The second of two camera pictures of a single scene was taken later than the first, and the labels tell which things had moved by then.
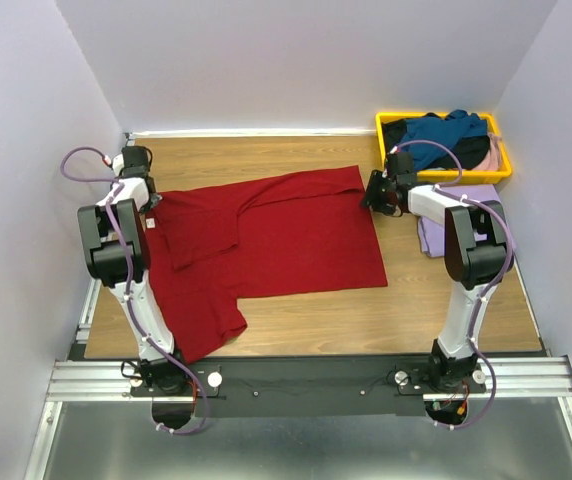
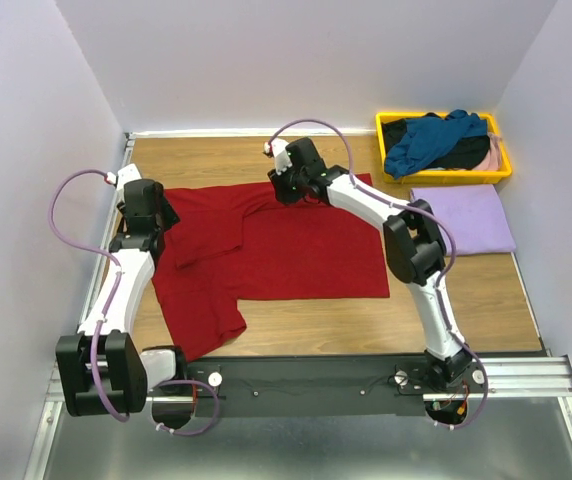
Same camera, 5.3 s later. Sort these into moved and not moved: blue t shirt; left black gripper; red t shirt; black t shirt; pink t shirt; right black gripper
Moved: right black gripper; left black gripper
Not moved: pink t shirt; red t shirt; blue t shirt; black t shirt
